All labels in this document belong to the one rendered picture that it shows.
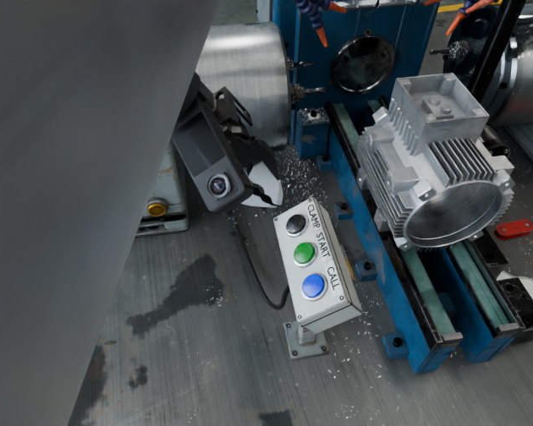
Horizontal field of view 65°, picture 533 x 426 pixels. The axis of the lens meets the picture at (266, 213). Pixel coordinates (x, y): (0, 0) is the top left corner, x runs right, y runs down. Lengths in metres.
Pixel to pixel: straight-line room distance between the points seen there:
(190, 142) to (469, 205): 0.53
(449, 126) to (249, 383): 0.52
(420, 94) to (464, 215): 0.22
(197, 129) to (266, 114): 0.35
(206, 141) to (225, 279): 0.47
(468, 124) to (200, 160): 0.43
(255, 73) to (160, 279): 0.43
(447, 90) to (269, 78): 0.30
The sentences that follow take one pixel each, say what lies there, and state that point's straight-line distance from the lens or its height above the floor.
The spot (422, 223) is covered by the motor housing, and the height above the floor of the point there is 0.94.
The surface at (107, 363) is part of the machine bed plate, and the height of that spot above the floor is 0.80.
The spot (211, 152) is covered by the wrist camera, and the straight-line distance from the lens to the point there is 0.42.
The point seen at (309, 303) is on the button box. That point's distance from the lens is 0.53.
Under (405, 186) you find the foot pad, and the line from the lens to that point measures 0.67.
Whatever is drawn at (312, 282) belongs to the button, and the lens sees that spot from 0.53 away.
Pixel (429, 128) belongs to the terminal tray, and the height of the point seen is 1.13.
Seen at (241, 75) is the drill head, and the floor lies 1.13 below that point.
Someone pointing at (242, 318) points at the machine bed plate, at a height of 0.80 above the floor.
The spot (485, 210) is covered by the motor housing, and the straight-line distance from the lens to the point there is 0.78.
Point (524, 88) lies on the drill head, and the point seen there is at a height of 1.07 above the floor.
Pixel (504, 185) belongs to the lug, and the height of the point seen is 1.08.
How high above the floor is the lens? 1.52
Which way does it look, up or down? 49 degrees down
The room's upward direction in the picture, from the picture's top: straight up
